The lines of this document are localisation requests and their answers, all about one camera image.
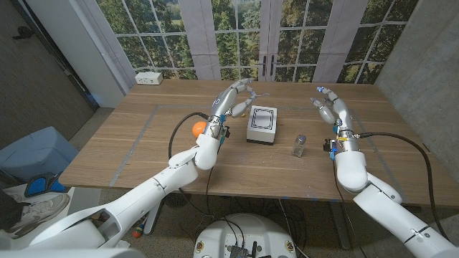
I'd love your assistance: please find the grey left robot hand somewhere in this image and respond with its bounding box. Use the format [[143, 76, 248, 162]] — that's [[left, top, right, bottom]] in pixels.
[[204, 78, 259, 141]]

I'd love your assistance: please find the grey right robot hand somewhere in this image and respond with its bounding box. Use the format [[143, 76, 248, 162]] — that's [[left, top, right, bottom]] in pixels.
[[309, 85, 361, 154]]

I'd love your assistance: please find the orange fruit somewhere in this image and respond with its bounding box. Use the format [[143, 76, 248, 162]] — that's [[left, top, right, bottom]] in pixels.
[[191, 121, 209, 139]]

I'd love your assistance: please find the small clear glass jar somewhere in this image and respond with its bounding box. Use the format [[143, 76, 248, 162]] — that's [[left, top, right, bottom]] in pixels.
[[290, 134, 308, 158]]

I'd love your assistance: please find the printed window backdrop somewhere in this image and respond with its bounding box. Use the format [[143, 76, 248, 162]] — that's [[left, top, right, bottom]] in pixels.
[[77, 0, 420, 85]]

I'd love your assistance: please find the white power strip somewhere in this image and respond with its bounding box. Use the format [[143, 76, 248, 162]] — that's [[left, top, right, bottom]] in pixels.
[[135, 71, 164, 86]]

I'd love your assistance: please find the black round floor disc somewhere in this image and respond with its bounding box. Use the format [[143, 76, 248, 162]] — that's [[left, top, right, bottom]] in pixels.
[[164, 192, 193, 209]]

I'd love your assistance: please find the grey table leg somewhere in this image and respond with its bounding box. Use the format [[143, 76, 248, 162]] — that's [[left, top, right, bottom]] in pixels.
[[329, 200, 352, 251]]

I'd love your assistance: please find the white robot torso base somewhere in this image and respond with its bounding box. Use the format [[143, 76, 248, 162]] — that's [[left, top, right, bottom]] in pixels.
[[193, 214, 298, 258]]

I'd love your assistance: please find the white table leg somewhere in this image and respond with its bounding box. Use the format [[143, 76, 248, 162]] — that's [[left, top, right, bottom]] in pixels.
[[143, 206, 162, 236]]

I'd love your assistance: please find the blue-grey bin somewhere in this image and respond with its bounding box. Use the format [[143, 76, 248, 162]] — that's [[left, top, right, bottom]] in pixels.
[[0, 125, 80, 183]]

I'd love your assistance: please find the grey white sneaker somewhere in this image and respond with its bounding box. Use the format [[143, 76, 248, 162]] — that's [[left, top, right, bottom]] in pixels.
[[6, 193, 71, 237]]

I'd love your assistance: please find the dark trouser leg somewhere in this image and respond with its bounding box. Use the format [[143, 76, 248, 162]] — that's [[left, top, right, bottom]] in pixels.
[[0, 189, 29, 230]]

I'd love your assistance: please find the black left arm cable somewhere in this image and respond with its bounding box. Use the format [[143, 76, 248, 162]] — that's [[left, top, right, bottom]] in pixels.
[[167, 112, 211, 161]]

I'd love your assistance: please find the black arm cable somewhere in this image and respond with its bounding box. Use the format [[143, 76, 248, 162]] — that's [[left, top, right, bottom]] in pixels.
[[359, 131, 451, 242], [167, 112, 211, 161]]

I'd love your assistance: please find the white box with black frame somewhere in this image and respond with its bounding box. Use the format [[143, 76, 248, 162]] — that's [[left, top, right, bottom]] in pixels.
[[246, 105, 279, 146]]

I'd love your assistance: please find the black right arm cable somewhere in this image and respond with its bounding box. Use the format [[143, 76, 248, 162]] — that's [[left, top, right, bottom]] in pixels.
[[359, 131, 451, 242]]

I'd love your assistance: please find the black door handle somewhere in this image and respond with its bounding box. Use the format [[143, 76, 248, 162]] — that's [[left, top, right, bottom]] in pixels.
[[12, 25, 35, 40]]

